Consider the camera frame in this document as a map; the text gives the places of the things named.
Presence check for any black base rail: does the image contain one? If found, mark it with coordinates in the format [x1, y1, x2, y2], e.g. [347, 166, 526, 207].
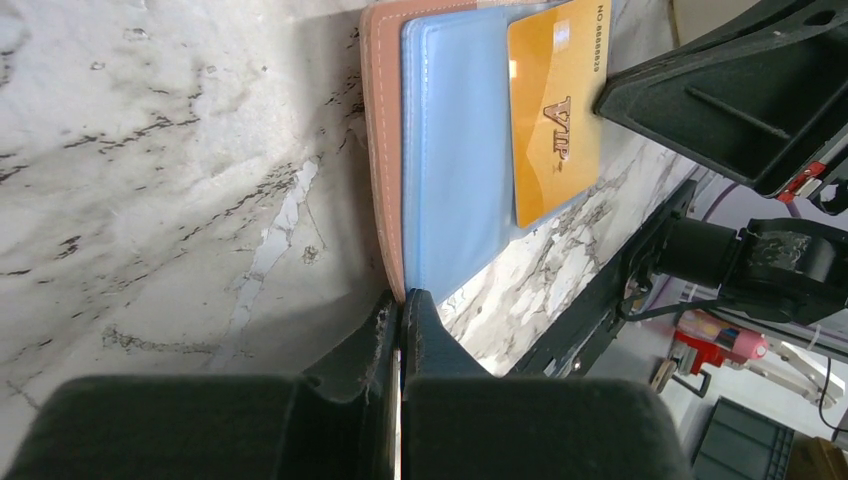
[507, 180, 697, 378]

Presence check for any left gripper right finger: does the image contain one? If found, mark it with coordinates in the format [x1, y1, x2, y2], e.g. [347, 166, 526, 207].
[400, 289, 693, 479]

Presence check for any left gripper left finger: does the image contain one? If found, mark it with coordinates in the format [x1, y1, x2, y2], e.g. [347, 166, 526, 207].
[7, 293, 399, 479]

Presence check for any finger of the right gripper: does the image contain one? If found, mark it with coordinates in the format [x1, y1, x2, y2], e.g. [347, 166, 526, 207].
[669, 1, 847, 60]
[595, 26, 847, 198]

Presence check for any brown leather card holder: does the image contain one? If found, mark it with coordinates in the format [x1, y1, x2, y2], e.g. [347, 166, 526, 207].
[360, 1, 586, 302]

